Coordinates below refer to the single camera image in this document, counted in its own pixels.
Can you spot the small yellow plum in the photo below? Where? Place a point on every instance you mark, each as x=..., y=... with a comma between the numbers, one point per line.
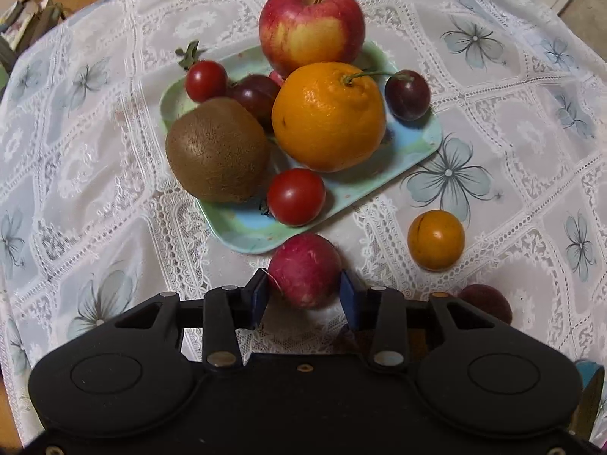
x=436, y=240

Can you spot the red radish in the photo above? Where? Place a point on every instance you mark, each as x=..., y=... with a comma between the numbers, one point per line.
x=306, y=270

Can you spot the red cherry tomato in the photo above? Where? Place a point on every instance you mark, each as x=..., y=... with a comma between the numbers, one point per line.
x=296, y=196

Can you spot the stack of books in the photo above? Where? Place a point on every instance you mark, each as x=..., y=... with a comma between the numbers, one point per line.
x=23, y=28

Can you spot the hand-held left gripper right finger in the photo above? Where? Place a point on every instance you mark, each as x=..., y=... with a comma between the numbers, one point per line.
x=351, y=304

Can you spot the red yellow apple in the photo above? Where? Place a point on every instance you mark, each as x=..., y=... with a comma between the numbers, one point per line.
x=308, y=28

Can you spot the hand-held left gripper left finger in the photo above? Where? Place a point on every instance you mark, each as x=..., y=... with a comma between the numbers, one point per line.
x=256, y=299

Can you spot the dark purple plum with stem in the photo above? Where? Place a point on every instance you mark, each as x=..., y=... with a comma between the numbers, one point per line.
x=408, y=95

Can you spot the brown kiwi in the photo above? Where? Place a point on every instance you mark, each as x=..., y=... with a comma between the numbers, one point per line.
x=216, y=151

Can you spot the dark red plum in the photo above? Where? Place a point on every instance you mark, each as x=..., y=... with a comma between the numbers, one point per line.
x=488, y=301

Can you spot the small pink fruit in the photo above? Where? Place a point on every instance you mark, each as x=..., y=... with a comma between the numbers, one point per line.
x=276, y=78

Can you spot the gold metal tray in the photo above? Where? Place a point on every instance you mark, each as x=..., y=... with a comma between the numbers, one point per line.
x=590, y=374

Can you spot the light green tray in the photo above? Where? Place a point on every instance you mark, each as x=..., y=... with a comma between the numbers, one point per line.
x=251, y=230

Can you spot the cherry tomato with green stem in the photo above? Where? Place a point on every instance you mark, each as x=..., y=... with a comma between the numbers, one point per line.
x=205, y=81

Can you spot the orange with stem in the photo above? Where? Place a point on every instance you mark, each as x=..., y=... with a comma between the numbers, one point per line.
x=327, y=118

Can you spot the white lace floral tablecloth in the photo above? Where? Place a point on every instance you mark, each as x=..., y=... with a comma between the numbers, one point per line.
x=95, y=151

